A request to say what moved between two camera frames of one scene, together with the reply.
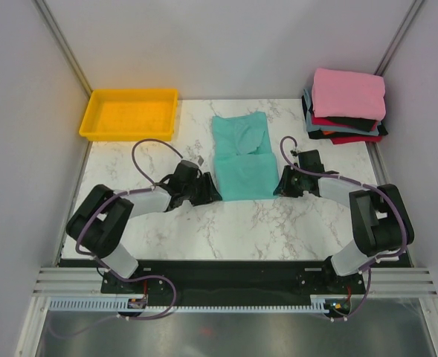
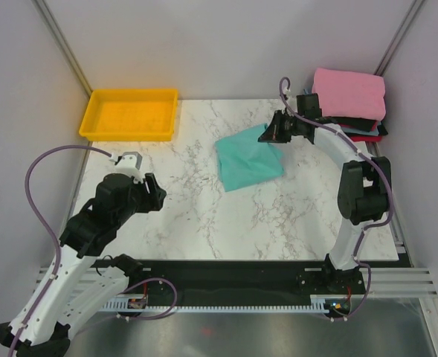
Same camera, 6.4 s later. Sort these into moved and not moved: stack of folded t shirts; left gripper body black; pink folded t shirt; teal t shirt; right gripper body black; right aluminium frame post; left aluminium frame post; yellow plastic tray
Moved: teal t shirt; left gripper body black; right gripper body black
Not moved: yellow plastic tray; right aluminium frame post; stack of folded t shirts; left aluminium frame post; pink folded t shirt
